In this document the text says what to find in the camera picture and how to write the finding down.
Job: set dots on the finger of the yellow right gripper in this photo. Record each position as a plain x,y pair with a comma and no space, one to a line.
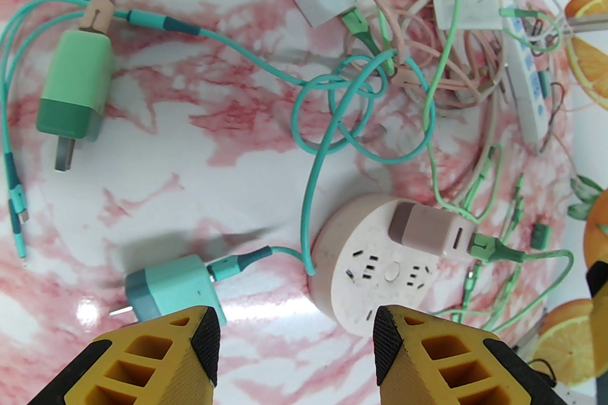
601,317

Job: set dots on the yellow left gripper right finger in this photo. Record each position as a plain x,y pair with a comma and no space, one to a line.
451,365

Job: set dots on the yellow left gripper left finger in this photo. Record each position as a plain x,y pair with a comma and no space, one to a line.
142,360

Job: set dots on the light teal usb charger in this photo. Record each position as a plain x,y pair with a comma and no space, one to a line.
175,287

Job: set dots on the teal dual-port usb charger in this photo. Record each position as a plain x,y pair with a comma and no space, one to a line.
540,234

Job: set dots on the two-tone green usb charger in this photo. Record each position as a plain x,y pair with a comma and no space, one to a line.
76,80

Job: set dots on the pale pink usb charger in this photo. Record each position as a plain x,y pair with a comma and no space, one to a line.
427,227

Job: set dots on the white power strip blue sockets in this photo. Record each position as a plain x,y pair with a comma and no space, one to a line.
525,108

